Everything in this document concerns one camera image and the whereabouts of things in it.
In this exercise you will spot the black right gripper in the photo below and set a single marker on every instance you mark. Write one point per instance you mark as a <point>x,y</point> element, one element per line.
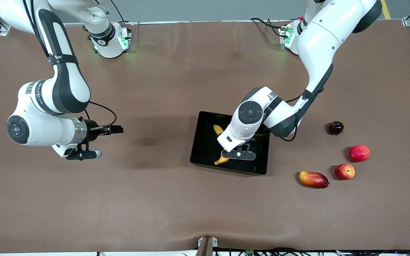
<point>93,129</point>

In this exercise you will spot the black plastic tray box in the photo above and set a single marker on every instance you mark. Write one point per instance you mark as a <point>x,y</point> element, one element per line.
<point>205,149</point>

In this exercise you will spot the yellow banana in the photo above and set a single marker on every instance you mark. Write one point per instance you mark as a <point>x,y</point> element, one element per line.
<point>218,129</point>

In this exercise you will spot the small red yellow apple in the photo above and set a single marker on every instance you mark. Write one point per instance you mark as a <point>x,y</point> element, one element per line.
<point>345,171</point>

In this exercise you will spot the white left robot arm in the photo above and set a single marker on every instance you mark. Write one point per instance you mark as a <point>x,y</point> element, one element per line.
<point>319,42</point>

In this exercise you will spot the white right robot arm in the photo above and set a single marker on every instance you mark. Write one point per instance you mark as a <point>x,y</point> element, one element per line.
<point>41,124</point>

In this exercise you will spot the brown table mat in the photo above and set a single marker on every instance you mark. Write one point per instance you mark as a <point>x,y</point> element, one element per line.
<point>119,195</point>

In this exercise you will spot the red yellow mango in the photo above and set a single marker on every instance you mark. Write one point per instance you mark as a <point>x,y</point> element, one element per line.
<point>313,179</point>

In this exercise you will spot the dark purple plum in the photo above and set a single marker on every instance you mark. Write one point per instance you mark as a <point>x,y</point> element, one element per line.
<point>336,128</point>

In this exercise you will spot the red peach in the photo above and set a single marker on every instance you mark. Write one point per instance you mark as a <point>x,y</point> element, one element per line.
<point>359,153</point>

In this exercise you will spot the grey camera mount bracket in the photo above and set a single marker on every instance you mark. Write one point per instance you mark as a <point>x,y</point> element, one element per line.
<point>206,245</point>

